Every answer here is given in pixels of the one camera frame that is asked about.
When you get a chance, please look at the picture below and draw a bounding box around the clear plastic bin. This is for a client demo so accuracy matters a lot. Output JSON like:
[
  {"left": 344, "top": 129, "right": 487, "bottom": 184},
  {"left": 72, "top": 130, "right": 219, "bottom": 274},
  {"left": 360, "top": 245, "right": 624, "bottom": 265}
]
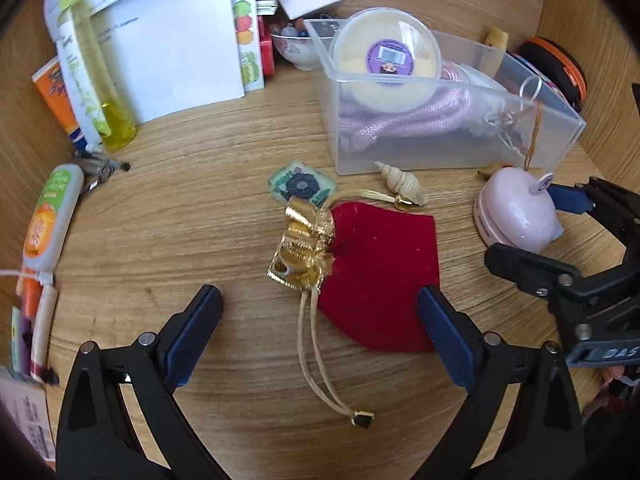
[{"left": 304, "top": 16, "right": 587, "bottom": 177}]

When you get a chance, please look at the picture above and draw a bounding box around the white orange lotion tube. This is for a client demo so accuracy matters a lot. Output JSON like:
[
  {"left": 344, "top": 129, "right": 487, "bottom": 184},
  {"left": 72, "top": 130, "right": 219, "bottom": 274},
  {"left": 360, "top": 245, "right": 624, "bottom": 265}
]
[{"left": 20, "top": 165, "right": 85, "bottom": 268}]

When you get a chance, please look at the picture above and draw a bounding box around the fruit-print box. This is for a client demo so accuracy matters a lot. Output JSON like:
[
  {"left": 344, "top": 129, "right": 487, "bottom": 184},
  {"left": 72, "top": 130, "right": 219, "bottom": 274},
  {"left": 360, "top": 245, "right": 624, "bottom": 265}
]
[{"left": 231, "top": 0, "right": 265, "bottom": 92}]

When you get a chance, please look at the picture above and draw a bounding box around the red box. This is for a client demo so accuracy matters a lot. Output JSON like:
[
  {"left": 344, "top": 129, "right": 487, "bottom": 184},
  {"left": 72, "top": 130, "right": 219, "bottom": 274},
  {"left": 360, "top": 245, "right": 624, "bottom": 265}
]
[{"left": 257, "top": 15, "right": 277, "bottom": 78}]

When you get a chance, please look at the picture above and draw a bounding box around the pink apple-shaped container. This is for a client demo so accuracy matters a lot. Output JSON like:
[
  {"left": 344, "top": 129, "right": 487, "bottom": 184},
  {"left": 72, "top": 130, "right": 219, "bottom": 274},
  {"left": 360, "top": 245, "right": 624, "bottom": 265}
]
[{"left": 474, "top": 167, "right": 565, "bottom": 255}]

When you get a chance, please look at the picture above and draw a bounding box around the green square magnet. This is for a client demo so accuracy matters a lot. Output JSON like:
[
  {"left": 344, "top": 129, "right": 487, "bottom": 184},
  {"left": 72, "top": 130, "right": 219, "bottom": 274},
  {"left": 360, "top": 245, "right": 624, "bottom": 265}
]
[{"left": 267, "top": 159, "right": 337, "bottom": 207}]

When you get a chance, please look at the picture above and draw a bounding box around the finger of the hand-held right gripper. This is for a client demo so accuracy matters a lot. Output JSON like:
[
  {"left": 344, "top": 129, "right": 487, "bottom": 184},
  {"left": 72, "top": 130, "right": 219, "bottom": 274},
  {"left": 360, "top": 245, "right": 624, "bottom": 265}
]
[
  {"left": 547, "top": 176, "right": 640, "bottom": 281},
  {"left": 484, "top": 241, "right": 586, "bottom": 307}
]

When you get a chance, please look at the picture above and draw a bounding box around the red velvet drawstring pouch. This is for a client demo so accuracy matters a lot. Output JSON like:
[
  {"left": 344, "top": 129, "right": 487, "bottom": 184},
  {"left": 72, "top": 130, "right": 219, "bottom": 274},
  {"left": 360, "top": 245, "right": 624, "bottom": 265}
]
[{"left": 267, "top": 195, "right": 442, "bottom": 431}]

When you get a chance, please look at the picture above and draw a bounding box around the small yellow trinket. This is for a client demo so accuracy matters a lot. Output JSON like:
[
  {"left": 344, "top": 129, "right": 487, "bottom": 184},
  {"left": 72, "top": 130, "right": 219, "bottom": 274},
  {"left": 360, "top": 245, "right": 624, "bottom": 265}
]
[{"left": 477, "top": 162, "right": 516, "bottom": 179}]

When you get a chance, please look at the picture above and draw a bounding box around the wooden desktop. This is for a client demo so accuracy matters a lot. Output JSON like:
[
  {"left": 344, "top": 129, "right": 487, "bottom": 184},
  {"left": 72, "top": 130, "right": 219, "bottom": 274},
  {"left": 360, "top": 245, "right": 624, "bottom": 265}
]
[{"left": 0, "top": 0, "right": 618, "bottom": 480}]

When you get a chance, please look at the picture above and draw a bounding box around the round clear puff container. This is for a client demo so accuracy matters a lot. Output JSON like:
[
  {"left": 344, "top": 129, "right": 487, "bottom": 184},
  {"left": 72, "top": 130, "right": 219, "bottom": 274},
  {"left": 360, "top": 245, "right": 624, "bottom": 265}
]
[{"left": 331, "top": 8, "right": 443, "bottom": 111}]

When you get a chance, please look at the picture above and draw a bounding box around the white charging cable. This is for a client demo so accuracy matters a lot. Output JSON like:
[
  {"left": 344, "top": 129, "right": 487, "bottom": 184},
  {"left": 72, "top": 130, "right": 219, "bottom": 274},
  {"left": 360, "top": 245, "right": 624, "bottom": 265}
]
[{"left": 0, "top": 267, "right": 57, "bottom": 286}]

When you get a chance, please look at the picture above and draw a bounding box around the orange marker pen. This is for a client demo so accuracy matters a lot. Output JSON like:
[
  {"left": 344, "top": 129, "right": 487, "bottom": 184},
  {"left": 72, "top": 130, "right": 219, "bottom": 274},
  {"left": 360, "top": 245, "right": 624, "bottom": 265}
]
[{"left": 20, "top": 280, "right": 42, "bottom": 333}]

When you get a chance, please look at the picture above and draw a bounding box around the white ceramic bowl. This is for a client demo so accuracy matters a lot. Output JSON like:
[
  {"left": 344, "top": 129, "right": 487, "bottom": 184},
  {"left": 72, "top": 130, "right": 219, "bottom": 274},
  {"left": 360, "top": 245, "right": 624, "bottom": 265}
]
[{"left": 270, "top": 19, "right": 321, "bottom": 71}]

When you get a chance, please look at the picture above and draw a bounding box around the pink braided cord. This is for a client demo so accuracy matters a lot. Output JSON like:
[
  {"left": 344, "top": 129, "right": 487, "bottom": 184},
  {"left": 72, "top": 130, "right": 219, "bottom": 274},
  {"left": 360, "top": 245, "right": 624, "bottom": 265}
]
[{"left": 337, "top": 60, "right": 506, "bottom": 153}]

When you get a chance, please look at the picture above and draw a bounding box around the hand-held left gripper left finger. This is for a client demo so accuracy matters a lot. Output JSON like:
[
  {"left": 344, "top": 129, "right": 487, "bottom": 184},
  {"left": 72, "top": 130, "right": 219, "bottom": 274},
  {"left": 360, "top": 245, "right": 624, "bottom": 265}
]
[{"left": 56, "top": 284, "right": 233, "bottom": 480}]

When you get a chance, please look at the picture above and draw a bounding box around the orange black zip case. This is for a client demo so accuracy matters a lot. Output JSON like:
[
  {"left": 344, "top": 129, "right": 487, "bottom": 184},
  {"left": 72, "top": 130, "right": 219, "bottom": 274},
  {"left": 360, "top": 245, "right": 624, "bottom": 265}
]
[{"left": 517, "top": 36, "right": 588, "bottom": 113}]

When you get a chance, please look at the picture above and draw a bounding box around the white cloth pouch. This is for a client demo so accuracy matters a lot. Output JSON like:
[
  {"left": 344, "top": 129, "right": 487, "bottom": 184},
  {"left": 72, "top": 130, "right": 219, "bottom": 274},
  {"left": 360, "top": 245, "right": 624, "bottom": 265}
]
[{"left": 462, "top": 72, "right": 546, "bottom": 141}]

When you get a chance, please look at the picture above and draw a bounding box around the beige seashell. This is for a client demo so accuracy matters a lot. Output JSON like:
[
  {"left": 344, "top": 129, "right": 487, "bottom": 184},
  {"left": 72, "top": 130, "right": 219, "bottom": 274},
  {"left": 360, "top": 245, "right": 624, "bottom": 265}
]
[{"left": 374, "top": 161, "right": 428, "bottom": 208}]

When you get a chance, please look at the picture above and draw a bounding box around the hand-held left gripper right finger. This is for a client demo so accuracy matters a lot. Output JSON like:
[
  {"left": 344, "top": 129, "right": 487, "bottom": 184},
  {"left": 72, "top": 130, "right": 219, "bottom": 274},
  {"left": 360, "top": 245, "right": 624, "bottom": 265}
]
[{"left": 416, "top": 285, "right": 586, "bottom": 480}]

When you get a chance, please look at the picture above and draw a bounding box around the small metal keychain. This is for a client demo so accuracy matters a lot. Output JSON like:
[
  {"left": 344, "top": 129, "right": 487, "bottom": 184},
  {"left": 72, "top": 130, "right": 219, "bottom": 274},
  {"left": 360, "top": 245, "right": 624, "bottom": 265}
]
[{"left": 72, "top": 147, "right": 132, "bottom": 193}]

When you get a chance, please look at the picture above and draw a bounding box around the yellow-green spray bottle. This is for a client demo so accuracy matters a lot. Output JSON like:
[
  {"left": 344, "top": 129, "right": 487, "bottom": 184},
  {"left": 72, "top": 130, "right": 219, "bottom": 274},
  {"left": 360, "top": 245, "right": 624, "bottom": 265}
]
[{"left": 57, "top": 0, "right": 137, "bottom": 151}]

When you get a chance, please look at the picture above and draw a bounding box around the white paper folder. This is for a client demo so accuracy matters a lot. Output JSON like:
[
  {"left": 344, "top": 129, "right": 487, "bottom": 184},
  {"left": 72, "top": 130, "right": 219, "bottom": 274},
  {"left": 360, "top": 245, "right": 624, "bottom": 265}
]
[{"left": 44, "top": 0, "right": 246, "bottom": 123}]

